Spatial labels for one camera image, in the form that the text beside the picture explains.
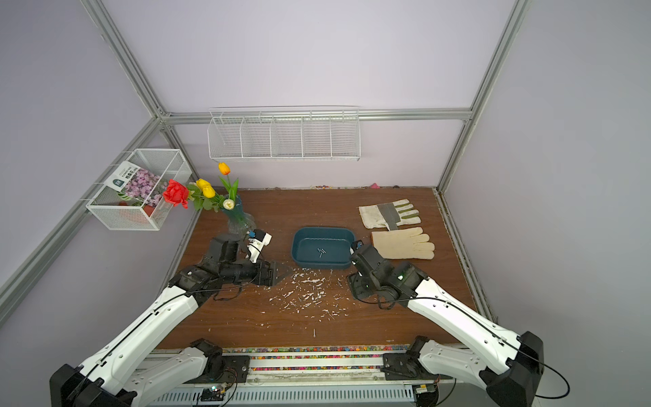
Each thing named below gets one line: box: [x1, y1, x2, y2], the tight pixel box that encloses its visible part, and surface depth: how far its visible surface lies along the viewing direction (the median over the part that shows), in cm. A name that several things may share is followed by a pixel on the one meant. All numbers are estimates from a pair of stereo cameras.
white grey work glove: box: [358, 198, 422, 231], surface depth 114 cm
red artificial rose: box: [162, 178, 190, 210], surface depth 71 cm
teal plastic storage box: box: [291, 227, 357, 270], surface depth 101 cm
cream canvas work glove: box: [371, 227, 435, 261], surface depth 104 cm
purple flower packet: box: [103, 161, 165, 208], surface depth 75 cm
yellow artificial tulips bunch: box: [186, 161, 240, 213], surface depth 82 cm
